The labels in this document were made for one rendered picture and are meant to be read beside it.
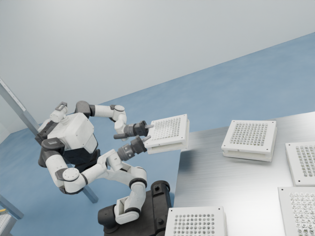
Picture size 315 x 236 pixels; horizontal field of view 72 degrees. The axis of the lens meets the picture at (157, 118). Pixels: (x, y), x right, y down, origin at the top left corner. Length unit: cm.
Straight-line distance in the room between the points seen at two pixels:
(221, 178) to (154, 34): 358
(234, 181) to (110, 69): 394
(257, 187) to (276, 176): 10
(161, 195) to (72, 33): 358
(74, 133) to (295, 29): 441
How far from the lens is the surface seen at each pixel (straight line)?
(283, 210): 101
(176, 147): 125
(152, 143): 127
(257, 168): 123
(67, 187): 123
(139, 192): 180
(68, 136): 144
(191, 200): 117
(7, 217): 204
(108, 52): 464
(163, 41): 445
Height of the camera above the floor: 180
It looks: 30 degrees down
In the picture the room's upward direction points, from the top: 24 degrees counter-clockwise
